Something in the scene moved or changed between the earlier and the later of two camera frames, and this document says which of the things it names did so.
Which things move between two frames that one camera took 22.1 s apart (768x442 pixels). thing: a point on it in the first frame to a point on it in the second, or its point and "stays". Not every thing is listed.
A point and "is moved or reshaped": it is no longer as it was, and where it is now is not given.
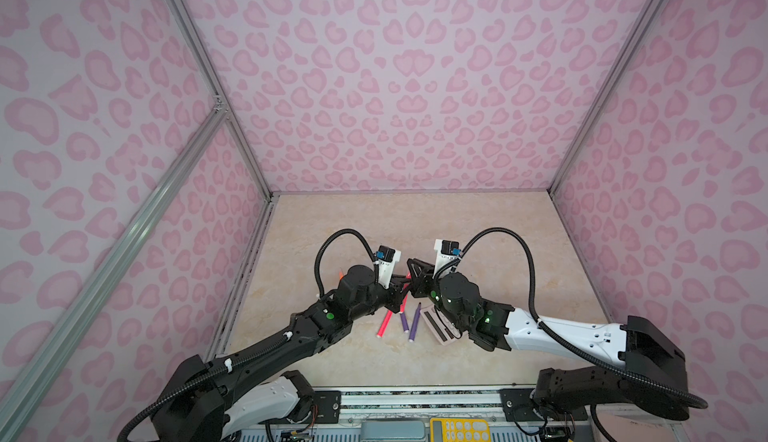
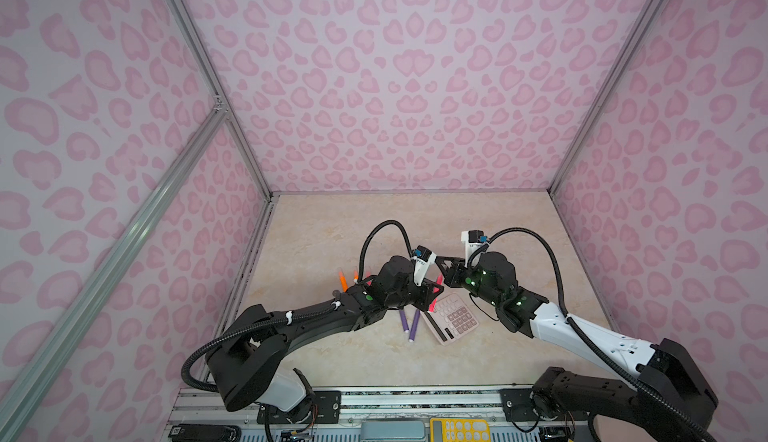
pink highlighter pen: (384, 324) is moved or reshaped
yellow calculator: (459, 430) stays
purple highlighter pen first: (404, 322) stays
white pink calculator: (442, 326) stays
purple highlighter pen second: (415, 322) stays
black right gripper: (421, 279) to (451, 276)
